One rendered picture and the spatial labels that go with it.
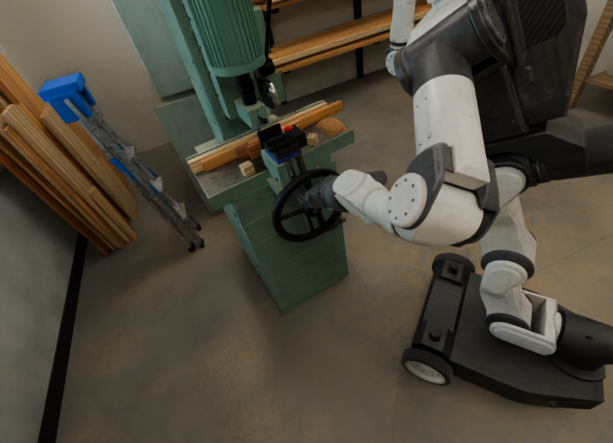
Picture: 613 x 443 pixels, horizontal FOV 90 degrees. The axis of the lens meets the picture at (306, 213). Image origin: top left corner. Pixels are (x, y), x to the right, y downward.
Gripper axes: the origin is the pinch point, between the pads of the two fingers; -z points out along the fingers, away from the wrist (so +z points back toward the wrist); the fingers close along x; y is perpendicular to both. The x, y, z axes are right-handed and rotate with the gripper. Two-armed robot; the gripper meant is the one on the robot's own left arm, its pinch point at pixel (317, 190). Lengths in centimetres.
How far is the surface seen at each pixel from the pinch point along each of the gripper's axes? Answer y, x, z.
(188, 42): 60, -1, -35
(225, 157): 21.4, -12.2, -36.0
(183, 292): -33, -71, -112
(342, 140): 3.3, 27.1, -24.9
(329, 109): 15, 34, -36
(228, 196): 10.2, -20.5, -25.2
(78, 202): 44, -90, -145
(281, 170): 8.9, -2.8, -13.4
